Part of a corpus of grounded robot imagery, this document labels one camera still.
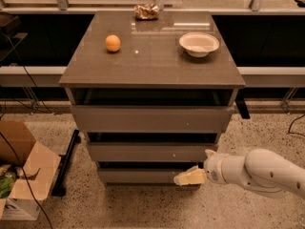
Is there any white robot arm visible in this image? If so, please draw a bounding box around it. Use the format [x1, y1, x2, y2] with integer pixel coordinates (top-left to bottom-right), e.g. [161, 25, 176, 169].
[173, 149, 305, 198]

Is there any green item in box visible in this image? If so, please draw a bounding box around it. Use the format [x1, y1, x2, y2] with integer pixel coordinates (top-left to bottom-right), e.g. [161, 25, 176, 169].
[0, 164, 17, 198]

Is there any crumpled snack bag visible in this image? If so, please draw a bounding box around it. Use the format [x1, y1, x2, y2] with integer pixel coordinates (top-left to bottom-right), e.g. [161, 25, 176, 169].
[134, 3, 159, 20]

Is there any grey drawer cabinet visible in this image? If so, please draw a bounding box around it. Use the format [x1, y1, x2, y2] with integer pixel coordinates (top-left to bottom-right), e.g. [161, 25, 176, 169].
[58, 10, 246, 189]

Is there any white bowl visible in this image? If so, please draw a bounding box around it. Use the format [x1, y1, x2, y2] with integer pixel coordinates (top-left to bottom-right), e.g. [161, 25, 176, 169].
[179, 32, 220, 57]

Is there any grey drawer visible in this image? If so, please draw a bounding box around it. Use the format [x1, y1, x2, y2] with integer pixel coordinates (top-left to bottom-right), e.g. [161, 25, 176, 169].
[87, 143, 218, 162]
[97, 169, 188, 185]
[71, 105, 234, 134]

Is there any black bar right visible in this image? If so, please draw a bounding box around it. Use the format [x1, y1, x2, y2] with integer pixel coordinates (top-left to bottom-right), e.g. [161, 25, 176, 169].
[235, 90, 250, 119]

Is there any black floor bar left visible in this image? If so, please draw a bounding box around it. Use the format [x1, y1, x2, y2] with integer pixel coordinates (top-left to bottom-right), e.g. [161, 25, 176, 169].
[51, 130, 81, 197]

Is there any open cardboard box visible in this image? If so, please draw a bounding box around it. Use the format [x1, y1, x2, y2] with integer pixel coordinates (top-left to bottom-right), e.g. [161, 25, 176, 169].
[0, 121, 60, 220]

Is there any orange fruit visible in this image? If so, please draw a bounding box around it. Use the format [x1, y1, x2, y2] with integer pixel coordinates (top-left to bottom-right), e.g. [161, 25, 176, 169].
[105, 34, 121, 52]

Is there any black cable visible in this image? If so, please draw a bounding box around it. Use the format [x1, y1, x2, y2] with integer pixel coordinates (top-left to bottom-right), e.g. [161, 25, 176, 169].
[0, 31, 55, 229]
[287, 113, 305, 137]

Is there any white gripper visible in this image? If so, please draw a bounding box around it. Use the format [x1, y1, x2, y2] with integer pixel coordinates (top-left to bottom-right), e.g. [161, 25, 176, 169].
[173, 149, 228, 186]

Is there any black cable left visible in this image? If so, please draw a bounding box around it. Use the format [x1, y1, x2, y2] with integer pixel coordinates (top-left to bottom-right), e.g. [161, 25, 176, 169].
[0, 31, 55, 229]

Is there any black cable right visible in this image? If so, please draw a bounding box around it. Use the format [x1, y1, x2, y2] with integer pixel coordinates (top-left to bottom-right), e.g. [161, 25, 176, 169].
[287, 113, 305, 137]

